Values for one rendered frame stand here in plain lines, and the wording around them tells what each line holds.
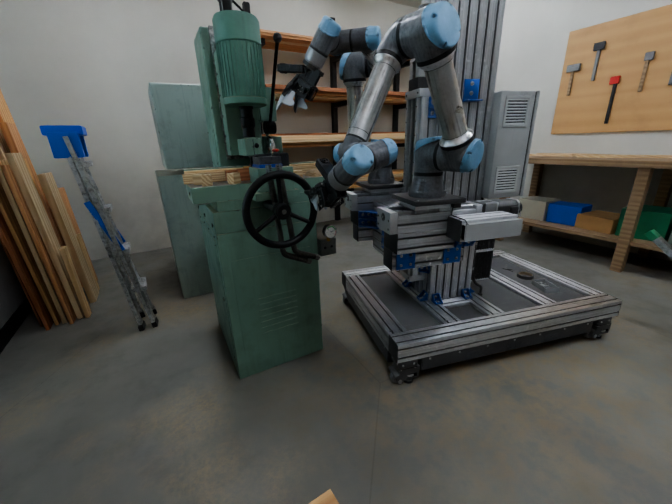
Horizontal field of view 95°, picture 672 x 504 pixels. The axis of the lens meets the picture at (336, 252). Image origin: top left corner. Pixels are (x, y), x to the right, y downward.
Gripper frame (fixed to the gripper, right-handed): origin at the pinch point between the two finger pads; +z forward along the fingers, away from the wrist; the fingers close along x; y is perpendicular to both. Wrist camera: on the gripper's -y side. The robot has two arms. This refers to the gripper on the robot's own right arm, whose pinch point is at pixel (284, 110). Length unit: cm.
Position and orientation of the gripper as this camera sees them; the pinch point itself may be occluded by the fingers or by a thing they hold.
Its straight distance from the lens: 140.1
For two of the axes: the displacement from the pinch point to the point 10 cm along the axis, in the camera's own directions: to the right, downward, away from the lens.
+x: 3.6, -3.2, 8.8
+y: 7.8, 6.2, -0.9
